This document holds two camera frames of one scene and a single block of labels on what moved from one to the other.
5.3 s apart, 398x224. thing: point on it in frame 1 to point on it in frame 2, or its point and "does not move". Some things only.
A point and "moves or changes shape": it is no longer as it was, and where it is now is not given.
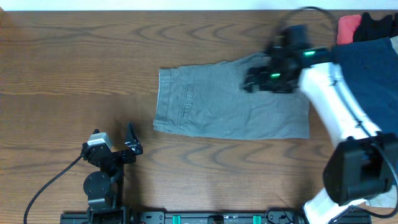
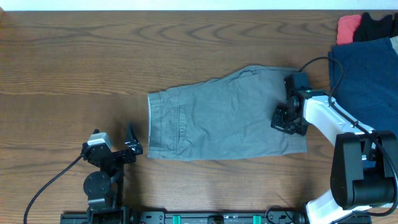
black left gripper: (133, 143) does not move
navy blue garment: (370, 70) does not move
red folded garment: (347, 25) does not move
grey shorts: (210, 99) moves or changes shape
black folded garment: (369, 29) does not move
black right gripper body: (267, 80) to (291, 124)
